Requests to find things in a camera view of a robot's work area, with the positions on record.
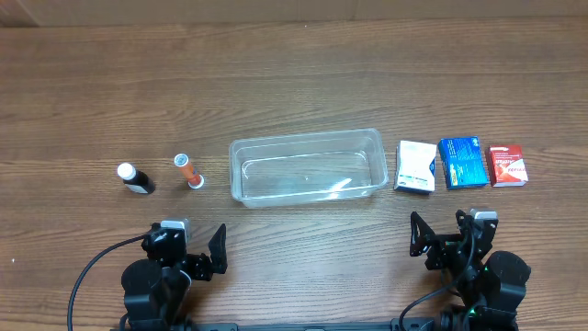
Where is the white medicine box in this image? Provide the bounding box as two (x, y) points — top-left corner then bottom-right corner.
(394, 141), (436, 194)

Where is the orange tablet tube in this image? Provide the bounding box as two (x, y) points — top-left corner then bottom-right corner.
(174, 154), (205, 189)

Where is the dark bottle white cap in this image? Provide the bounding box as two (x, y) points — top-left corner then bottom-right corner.
(117, 163), (155, 194)

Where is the blue medicine box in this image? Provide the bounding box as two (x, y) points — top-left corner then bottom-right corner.
(437, 136), (490, 189)

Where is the red medicine box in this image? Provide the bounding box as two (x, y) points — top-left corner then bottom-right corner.
(486, 144), (528, 188)

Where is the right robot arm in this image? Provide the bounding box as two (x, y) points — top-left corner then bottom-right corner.
(399, 209), (531, 331)

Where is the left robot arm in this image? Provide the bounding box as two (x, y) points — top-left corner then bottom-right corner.
(121, 220), (228, 330)

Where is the clear plastic container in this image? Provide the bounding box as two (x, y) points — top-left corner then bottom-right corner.
(229, 128), (390, 208)

